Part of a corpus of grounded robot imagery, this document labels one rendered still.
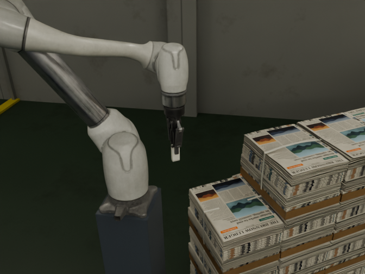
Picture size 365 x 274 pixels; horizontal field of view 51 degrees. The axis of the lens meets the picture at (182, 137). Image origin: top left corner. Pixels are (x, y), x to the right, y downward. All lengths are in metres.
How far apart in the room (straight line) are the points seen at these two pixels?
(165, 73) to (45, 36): 0.38
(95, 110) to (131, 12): 2.90
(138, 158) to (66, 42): 0.44
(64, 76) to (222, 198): 0.87
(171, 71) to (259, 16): 2.85
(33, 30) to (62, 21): 3.43
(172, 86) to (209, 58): 2.94
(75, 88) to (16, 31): 0.33
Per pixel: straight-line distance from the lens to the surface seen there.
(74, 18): 4.56
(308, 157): 1.68
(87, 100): 1.45
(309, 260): 1.98
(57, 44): 1.22
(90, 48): 1.26
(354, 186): 1.85
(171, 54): 1.26
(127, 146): 1.32
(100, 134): 1.48
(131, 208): 1.42
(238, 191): 1.82
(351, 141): 1.86
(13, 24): 1.21
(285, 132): 1.85
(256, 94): 4.31
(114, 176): 1.35
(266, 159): 1.69
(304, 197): 1.68
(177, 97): 1.31
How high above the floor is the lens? 1.92
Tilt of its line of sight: 29 degrees down
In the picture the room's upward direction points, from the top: 1 degrees counter-clockwise
